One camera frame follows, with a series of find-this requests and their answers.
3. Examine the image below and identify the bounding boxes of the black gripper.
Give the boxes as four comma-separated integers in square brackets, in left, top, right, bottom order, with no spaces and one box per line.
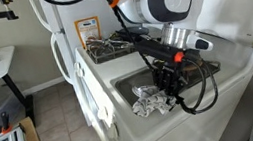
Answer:
[149,55,190,101]

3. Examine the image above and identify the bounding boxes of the white striped tea towel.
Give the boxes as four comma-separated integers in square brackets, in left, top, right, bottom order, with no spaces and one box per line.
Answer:
[128,80,179,120]

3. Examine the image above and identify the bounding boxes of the round metal burner head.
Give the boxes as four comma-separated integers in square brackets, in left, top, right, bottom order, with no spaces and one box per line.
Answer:
[131,81,158,98]

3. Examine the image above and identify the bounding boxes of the white gas stove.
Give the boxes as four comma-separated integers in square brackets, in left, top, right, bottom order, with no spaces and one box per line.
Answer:
[66,0,253,141]

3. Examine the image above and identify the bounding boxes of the white stove knob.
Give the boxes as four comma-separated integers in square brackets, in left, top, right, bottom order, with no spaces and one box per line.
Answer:
[75,68,87,80]
[95,104,114,128]
[73,61,83,72]

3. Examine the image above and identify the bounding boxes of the large metal burner grate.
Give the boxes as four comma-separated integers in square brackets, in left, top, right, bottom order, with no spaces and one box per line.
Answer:
[84,32,143,66]

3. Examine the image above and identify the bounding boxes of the round wooden trivet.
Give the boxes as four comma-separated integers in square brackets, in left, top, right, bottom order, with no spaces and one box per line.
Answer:
[180,58,206,75]

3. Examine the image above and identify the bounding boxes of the dark frying pan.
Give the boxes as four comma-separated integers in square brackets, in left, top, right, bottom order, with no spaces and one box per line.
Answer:
[114,24,153,45]

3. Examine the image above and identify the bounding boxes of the orange white snack pouch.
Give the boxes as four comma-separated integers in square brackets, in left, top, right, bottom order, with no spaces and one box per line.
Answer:
[74,16,104,51]

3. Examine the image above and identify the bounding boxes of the white refrigerator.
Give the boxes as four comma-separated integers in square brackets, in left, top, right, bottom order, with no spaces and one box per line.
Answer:
[27,0,126,91]

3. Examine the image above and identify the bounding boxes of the orange cable clip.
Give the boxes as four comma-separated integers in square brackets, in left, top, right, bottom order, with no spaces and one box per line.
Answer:
[172,50,187,63]

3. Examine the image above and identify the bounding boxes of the black camera cable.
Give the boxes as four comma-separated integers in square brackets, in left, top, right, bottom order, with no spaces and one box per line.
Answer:
[169,52,222,118]

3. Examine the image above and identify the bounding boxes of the black orange clamp handle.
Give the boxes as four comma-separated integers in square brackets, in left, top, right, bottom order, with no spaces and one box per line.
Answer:
[0,110,14,136]

